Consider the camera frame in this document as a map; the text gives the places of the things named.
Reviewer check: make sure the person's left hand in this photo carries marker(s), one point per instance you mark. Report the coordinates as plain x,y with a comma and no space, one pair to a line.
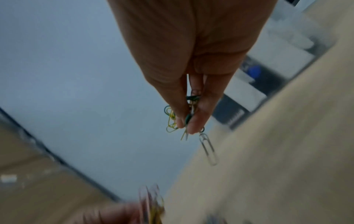
110,213

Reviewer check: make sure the person's right hand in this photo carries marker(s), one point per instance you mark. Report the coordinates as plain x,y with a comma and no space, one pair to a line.
188,39

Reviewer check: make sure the pile of colourful paper clips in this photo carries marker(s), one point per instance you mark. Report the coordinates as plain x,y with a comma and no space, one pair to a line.
151,207

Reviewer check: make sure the clear plastic storage box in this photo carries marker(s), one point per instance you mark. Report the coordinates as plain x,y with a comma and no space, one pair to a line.
276,54

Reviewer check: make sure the brown cardboard panel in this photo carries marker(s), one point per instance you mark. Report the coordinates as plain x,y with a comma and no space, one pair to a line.
33,186

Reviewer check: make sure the wooden table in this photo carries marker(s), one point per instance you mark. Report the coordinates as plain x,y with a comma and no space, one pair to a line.
276,164

